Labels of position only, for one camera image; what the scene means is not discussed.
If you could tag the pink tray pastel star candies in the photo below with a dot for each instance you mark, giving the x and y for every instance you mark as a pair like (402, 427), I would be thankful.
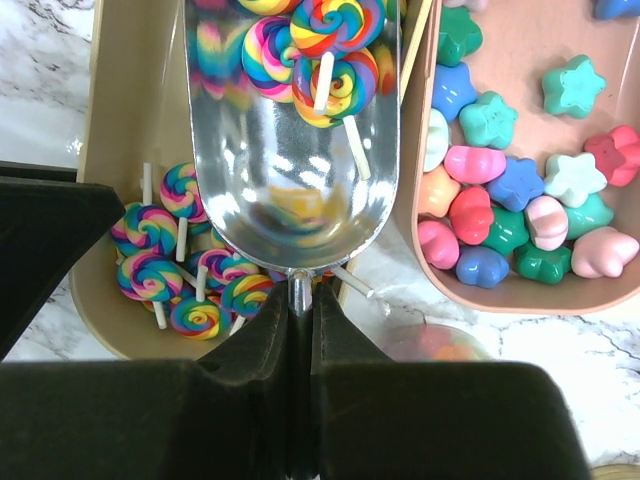
(526, 189)

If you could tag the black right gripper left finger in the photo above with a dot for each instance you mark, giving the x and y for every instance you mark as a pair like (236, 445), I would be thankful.
(220, 417)

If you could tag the beige tray swirl lollipops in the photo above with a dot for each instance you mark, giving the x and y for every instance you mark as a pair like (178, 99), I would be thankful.
(163, 283)

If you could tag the gold rimmed jar lid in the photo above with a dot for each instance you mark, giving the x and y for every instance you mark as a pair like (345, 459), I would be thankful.
(616, 472)

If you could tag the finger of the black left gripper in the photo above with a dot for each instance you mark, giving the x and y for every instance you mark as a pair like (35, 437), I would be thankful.
(48, 222)

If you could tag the silver metal scoop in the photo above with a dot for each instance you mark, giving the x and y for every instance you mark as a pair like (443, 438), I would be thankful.
(295, 121)

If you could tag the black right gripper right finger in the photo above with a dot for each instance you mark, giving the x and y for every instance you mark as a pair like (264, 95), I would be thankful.
(381, 419)

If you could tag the clear plastic candy jar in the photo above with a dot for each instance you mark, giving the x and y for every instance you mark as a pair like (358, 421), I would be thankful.
(432, 343)

